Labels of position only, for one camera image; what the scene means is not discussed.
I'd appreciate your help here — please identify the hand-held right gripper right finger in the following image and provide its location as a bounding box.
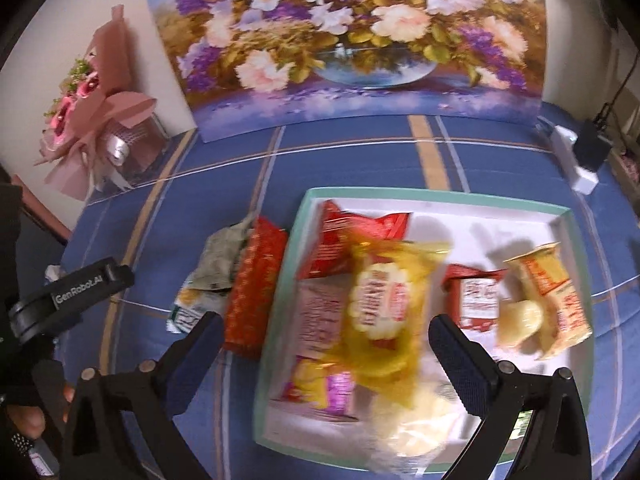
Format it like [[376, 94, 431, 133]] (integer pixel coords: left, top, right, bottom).
[[428, 314, 591, 480]]

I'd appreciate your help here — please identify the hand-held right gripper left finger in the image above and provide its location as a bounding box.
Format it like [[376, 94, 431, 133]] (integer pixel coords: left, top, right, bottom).
[[62, 311, 225, 480]]

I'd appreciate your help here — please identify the dark red biscuit packet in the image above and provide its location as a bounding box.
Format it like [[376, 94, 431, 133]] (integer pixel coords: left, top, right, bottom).
[[442, 263, 508, 333]]

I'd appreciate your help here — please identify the clear round white bun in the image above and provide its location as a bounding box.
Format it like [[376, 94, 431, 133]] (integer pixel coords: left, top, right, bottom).
[[370, 380, 483, 466]]

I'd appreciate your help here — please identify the orange yellow snack packet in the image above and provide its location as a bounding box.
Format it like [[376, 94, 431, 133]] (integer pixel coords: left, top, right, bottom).
[[502, 242, 593, 361]]

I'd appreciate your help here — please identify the pink purple snack packet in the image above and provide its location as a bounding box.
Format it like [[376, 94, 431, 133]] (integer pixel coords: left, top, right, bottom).
[[270, 277, 361, 423]]

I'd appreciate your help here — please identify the white tray with green rim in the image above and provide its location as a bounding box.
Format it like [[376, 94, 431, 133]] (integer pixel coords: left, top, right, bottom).
[[252, 187, 596, 468]]

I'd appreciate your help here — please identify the bright red snack packet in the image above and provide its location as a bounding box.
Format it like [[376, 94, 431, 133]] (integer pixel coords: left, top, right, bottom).
[[296, 199, 413, 281]]

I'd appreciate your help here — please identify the person's left hand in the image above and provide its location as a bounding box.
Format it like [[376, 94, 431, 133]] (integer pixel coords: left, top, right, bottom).
[[0, 375, 76, 466]]

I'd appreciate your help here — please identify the green clear cookie packet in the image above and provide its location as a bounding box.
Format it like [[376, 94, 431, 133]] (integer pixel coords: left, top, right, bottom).
[[166, 275, 231, 336]]

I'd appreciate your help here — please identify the red gold patterned snack packet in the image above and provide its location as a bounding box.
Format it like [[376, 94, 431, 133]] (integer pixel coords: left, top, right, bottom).
[[222, 216, 291, 361]]

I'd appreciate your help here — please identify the white cream snack packet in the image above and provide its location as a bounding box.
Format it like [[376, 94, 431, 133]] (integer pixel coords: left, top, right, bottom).
[[192, 215, 258, 291]]

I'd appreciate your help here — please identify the clear glass vase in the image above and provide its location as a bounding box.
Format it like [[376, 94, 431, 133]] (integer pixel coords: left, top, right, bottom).
[[95, 112, 171, 192]]

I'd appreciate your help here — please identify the pink paper flower bouquet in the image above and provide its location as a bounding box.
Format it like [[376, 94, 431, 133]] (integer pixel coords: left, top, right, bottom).
[[34, 4, 158, 201]]

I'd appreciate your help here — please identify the white power strip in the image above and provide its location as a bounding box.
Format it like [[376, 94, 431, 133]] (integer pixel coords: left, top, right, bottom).
[[537, 117, 598, 196]]

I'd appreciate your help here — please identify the blue plaid tablecloth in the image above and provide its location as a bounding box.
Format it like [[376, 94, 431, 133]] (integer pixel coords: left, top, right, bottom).
[[60, 102, 640, 480]]

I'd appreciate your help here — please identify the black power adapter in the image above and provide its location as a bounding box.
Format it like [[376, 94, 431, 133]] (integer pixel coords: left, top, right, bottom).
[[572, 119, 613, 171]]

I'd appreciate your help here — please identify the floral canvas painting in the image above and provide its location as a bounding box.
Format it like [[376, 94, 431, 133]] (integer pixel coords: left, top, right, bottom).
[[140, 0, 548, 143]]

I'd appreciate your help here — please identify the black cable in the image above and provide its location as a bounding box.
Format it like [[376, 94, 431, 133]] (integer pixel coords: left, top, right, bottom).
[[595, 55, 640, 126]]

